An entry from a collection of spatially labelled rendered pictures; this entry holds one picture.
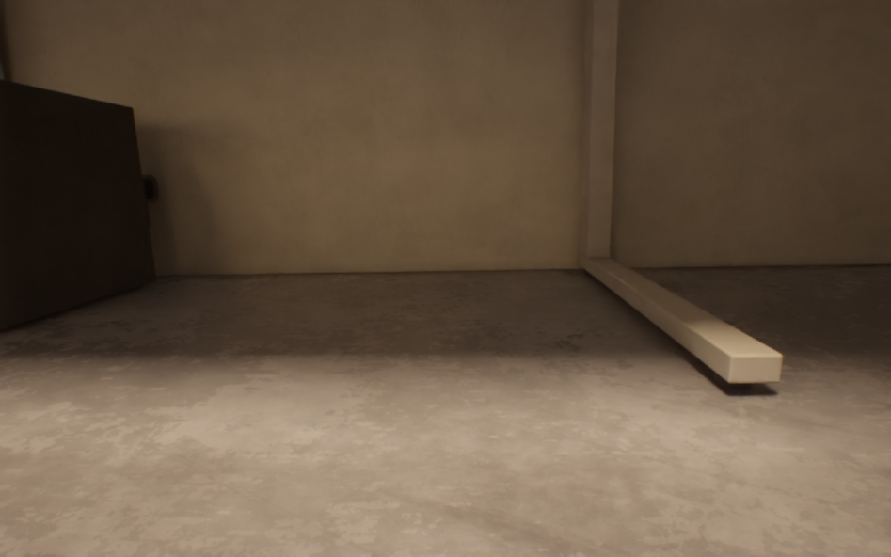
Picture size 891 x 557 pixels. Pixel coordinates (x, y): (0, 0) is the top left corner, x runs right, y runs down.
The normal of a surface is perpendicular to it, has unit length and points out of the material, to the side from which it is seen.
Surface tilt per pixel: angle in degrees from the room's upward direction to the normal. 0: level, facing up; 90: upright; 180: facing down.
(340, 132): 90
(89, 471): 0
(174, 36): 90
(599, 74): 90
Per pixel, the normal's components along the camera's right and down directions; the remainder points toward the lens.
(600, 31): -0.06, 0.19
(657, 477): -0.03, -0.98
